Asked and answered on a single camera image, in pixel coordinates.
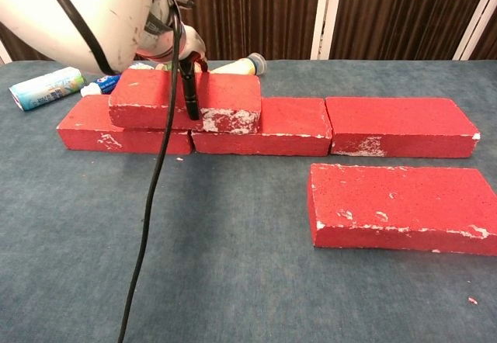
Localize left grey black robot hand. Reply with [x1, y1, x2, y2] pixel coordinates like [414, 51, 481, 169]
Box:
[155, 24, 211, 122]

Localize red foam brick heavily chipped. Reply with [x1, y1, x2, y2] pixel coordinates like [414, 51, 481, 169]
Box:
[108, 68, 262, 134]

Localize red foam brick white specks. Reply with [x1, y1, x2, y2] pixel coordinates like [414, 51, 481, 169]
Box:
[308, 163, 497, 258]

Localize cream bottle clear cap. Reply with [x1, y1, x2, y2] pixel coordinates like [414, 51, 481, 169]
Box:
[211, 52, 268, 77]

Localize blue white toothpaste tube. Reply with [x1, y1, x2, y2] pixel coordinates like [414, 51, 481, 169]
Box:
[80, 61, 148, 98]

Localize blue white cylindrical canister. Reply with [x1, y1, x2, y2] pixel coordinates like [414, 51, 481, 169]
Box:
[8, 65, 86, 112]

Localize blue felt table cover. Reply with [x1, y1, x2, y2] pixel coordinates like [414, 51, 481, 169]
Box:
[0, 59, 497, 343]

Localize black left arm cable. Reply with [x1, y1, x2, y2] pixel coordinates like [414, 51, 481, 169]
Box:
[36, 0, 197, 343]

